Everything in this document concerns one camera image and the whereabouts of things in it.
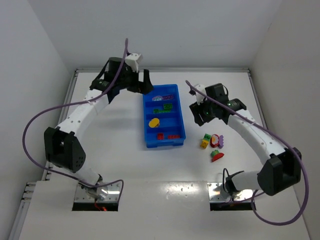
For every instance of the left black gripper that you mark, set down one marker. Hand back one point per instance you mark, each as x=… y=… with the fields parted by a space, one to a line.
x=139 y=83

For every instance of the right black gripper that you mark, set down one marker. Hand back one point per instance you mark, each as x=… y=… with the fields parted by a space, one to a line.
x=200 y=113

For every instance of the purple round lego piece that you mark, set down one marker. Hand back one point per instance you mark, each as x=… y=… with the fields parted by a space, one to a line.
x=157 y=98

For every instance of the purple square lego brick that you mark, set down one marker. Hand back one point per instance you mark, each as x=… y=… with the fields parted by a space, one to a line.
x=168 y=97

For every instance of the green sloped lego brick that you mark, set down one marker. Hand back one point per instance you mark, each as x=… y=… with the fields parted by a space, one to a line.
x=167 y=106

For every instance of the yellow oval lego piece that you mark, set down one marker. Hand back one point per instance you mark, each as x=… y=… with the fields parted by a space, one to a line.
x=154 y=123

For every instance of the small red lego brick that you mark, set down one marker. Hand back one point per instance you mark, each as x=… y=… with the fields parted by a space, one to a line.
x=160 y=136

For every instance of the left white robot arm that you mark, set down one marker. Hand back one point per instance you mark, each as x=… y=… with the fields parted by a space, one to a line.
x=63 y=143

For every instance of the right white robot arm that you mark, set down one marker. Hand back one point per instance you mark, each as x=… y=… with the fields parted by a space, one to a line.
x=280 y=164

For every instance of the green striped lego brick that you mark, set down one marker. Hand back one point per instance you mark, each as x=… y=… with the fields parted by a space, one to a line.
x=207 y=137

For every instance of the yellow lego brick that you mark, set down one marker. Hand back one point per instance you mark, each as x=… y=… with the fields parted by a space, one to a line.
x=204 y=143

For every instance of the red white flower lego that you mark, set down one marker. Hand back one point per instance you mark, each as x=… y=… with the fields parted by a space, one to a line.
x=214 y=141

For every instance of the blue divided plastic bin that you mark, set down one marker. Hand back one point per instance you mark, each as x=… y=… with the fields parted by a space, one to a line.
x=171 y=123

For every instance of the green small lego brick right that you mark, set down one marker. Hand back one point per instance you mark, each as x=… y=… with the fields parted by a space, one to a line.
x=214 y=153

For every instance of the red half round lego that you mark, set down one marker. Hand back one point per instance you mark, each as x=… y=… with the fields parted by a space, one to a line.
x=217 y=156

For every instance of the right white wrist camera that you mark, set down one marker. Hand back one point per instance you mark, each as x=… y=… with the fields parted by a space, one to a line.
x=199 y=98

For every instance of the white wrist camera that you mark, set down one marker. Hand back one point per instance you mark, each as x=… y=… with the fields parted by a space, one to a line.
x=133 y=60
x=199 y=98

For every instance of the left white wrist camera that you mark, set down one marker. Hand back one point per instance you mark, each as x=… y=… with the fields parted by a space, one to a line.
x=133 y=60

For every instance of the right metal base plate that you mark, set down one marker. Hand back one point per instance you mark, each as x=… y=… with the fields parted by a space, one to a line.
x=217 y=195

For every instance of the metal base plate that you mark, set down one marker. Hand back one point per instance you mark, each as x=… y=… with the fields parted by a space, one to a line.
x=110 y=192
x=217 y=195

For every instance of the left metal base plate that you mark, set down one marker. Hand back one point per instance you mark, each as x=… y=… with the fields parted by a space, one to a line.
x=110 y=192

